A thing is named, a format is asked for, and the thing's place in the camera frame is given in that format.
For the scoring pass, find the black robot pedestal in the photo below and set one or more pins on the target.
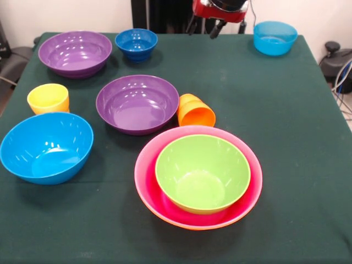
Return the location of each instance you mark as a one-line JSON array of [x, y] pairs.
[[165, 13]]

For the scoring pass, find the pink plastic bowl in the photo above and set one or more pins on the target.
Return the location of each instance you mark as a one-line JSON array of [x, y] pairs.
[[148, 159]]

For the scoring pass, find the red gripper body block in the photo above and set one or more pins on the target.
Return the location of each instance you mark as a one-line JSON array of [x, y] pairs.
[[220, 15]]

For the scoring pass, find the small dark blue bowl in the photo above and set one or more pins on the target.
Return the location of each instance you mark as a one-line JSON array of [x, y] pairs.
[[136, 46]]

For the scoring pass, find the orange plastic cup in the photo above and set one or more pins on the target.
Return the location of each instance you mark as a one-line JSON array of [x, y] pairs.
[[195, 115]]

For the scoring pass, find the light blue plastic cup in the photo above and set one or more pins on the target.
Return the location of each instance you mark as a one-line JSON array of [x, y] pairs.
[[275, 41]]

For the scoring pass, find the yellow plastic cup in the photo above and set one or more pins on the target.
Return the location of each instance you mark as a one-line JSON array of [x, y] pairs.
[[48, 99]]

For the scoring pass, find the orange plastic bowl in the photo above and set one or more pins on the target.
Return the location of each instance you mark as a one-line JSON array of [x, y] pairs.
[[198, 228]]

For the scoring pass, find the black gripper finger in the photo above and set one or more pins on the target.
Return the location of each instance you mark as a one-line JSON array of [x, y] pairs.
[[191, 26], [217, 30]]

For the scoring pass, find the dark green table cloth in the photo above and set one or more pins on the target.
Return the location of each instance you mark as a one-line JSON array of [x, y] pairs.
[[288, 137]]

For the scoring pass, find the green plastic bowl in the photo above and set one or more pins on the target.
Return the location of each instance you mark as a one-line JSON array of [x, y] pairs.
[[203, 165]]

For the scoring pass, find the light blue plastic bowl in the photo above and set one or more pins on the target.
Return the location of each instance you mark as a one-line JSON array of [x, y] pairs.
[[46, 148]]

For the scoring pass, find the purple plastic bowl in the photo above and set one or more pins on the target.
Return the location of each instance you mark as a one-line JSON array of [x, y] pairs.
[[74, 57], [137, 107]]

